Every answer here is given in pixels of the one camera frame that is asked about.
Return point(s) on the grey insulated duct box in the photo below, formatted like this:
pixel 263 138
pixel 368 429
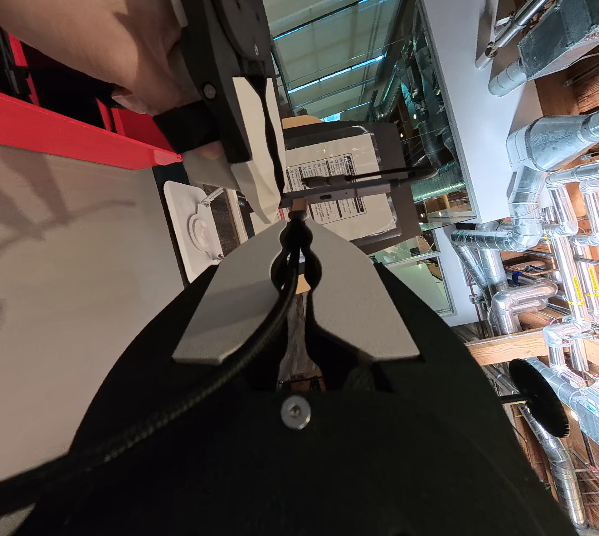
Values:
pixel 561 31

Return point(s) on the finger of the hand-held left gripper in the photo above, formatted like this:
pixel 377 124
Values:
pixel 250 115
pixel 243 180

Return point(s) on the white laptop stand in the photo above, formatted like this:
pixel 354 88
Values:
pixel 187 255

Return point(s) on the large red storage bin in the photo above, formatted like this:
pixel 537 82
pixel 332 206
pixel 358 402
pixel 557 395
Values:
pixel 70 133

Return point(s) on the person's left hand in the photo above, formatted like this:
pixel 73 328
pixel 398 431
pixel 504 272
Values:
pixel 93 7

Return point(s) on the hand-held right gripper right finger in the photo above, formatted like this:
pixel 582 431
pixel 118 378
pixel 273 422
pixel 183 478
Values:
pixel 360 311

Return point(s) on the black toothed disc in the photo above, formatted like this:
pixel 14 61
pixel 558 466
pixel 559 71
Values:
pixel 538 395

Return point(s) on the grey laptop with white label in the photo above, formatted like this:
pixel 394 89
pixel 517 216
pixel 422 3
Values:
pixel 388 148

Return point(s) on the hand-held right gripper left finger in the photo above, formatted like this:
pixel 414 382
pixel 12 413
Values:
pixel 229 311

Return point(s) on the cluster of silver pipes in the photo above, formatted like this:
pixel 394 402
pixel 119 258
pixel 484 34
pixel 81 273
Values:
pixel 529 162

